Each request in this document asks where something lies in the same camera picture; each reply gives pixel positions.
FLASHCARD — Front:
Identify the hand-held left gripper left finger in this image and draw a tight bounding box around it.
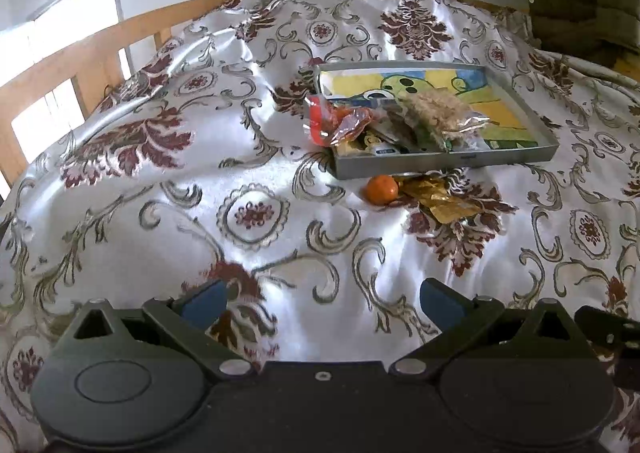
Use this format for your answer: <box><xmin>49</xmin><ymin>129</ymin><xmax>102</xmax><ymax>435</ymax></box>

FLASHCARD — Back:
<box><xmin>52</xmin><ymin>278</ymin><xmax>258</xmax><ymax>379</ymax></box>

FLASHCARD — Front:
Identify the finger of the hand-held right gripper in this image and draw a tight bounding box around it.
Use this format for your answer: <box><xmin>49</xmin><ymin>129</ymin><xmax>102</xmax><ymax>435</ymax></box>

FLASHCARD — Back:
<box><xmin>574</xmin><ymin>305</ymin><xmax>640</xmax><ymax>349</ymax></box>

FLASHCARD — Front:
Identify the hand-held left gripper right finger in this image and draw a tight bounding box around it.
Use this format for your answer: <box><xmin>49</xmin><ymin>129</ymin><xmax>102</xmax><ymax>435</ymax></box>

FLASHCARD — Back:
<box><xmin>389</xmin><ymin>278</ymin><xmax>601</xmax><ymax>379</ymax></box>

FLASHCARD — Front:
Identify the golden yellow snack packet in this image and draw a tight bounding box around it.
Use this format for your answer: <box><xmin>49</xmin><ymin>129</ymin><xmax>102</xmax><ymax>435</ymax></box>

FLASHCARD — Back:
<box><xmin>397</xmin><ymin>175</ymin><xmax>481</xmax><ymax>224</ymax></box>

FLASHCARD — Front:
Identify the mandarin orange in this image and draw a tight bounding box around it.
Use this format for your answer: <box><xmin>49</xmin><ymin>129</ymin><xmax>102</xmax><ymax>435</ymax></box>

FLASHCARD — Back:
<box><xmin>364</xmin><ymin>174</ymin><xmax>400</xmax><ymax>206</ymax></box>

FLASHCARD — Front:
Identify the grey metal tray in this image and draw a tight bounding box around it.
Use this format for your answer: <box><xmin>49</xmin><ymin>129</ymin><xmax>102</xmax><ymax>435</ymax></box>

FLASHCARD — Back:
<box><xmin>312</xmin><ymin>60</ymin><xmax>560</xmax><ymax>181</ymax></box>

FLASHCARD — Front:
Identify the clear rice cracker packet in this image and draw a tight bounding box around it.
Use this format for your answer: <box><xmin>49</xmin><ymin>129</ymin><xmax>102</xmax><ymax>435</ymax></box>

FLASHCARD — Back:
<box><xmin>400</xmin><ymin>90</ymin><xmax>491</xmax><ymax>151</ymax></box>

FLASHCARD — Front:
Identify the red-orange snack packet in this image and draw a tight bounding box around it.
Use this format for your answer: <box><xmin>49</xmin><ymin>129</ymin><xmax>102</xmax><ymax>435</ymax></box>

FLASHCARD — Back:
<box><xmin>305</xmin><ymin>94</ymin><xmax>383</xmax><ymax>148</ymax></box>

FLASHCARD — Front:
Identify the floral printed blanket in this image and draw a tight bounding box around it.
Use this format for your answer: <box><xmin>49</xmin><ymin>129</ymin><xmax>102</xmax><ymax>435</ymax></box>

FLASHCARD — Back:
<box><xmin>0</xmin><ymin>0</ymin><xmax>640</xmax><ymax>453</ymax></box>

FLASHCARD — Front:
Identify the cartoon drawing tray liner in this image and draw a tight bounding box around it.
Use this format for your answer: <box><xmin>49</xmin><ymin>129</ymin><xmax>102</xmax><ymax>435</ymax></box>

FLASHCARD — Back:
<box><xmin>320</xmin><ymin>67</ymin><xmax>538</xmax><ymax>144</ymax></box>

